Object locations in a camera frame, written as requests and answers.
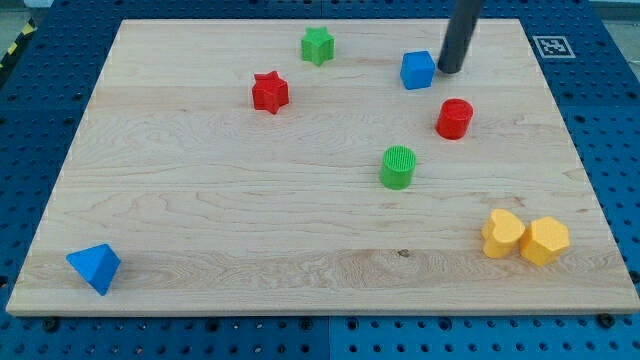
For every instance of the green cylinder block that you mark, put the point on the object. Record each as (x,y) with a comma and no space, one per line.
(398,165)

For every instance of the blue cube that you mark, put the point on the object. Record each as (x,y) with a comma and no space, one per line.
(417,70)

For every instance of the black board bolt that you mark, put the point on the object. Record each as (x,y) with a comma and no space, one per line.
(606,320)
(50,324)

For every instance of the blue triangular pyramid block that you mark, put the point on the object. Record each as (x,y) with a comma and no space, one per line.
(96,265)

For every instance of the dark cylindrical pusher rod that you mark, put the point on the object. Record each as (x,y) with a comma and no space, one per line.
(458,35)

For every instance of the white fiducial marker tag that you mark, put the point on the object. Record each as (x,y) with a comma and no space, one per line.
(553,47)

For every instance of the black right board bolt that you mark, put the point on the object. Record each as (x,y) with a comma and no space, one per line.
(606,320)

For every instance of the red star block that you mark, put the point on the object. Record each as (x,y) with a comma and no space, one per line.
(270,92)

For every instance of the yellow heart block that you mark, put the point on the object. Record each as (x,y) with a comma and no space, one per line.
(501,233)

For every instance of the green star block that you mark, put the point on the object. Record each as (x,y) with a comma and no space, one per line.
(317,45)

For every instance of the black left board bolt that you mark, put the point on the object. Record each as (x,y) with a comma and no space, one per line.
(50,324)

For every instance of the yellow pentagon block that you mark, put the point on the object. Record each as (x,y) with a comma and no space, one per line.
(544,241)

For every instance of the red cylinder block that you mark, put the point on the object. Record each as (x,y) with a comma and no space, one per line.
(454,118)

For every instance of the wooden board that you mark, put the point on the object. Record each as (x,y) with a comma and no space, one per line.
(215,208)

